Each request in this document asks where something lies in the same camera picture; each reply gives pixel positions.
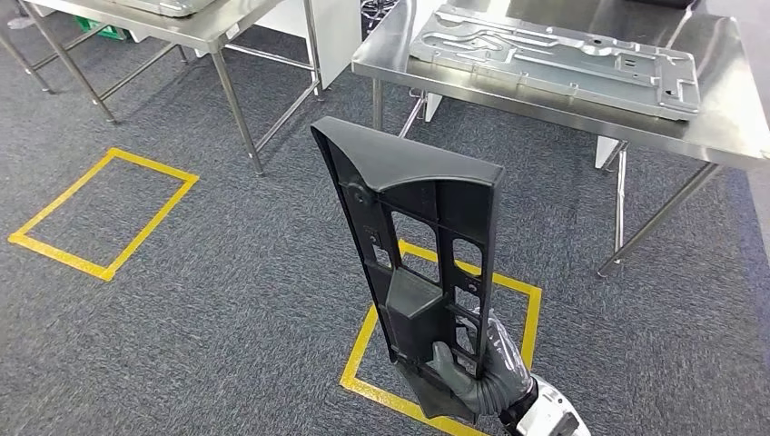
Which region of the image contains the black camera module with bracket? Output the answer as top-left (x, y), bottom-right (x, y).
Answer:
top-left (498, 377), bottom-right (541, 436)

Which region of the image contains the stamped grey metal panel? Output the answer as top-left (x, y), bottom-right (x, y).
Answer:
top-left (409, 5), bottom-right (702, 122)
top-left (114, 0), bottom-right (214, 18)

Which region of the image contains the green plastic crate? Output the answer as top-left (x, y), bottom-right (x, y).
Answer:
top-left (74, 16), bottom-right (127, 42)

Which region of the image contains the yellow floor tape square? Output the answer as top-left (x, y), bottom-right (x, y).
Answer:
top-left (338, 239), bottom-right (544, 436)
top-left (6, 147), bottom-right (201, 282)

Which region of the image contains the stainless steel workbench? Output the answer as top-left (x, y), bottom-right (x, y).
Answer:
top-left (351, 0), bottom-right (770, 279)
top-left (0, 0), bottom-right (326, 177)

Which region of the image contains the black lattice object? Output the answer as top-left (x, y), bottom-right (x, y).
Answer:
top-left (360, 0), bottom-right (401, 35)

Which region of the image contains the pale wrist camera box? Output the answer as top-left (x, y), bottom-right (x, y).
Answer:
top-left (516, 383), bottom-right (594, 436)

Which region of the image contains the black plastic plate bracket part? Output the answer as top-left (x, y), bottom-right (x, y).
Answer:
top-left (310, 115), bottom-right (507, 425)

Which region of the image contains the white cabinet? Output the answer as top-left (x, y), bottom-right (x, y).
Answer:
top-left (255, 0), bottom-right (362, 92)

